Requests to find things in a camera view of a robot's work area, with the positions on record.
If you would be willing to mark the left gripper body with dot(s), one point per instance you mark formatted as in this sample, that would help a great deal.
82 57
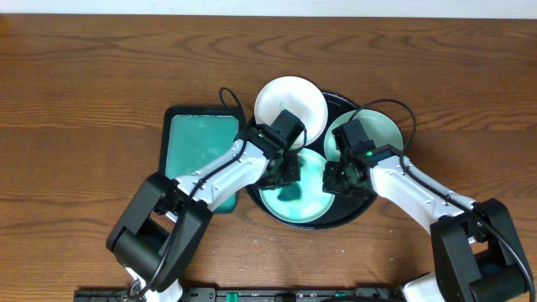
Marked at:
284 173

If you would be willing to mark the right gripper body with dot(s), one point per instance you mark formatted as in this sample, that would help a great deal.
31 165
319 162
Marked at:
340 180

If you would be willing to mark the pale green plate front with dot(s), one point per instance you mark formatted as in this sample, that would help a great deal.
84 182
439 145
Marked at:
314 201

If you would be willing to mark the pale green plate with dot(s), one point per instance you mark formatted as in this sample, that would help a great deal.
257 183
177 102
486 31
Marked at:
378 127
314 201

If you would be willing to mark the white plate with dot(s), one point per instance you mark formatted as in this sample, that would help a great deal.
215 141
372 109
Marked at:
298 96

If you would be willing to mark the green yellow sponge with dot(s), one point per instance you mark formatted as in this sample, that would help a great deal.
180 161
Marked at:
290 192

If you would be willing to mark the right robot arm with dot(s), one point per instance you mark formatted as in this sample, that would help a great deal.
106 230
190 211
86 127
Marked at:
476 249

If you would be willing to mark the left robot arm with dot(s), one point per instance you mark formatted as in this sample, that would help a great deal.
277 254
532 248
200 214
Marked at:
157 235

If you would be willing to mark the round black tray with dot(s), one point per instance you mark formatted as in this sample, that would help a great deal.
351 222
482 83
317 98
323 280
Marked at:
343 209

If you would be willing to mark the black rectangular water tray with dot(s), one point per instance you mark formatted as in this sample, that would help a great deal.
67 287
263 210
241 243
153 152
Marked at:
193 137

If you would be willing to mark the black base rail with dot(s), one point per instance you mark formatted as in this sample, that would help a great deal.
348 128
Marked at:
253 295

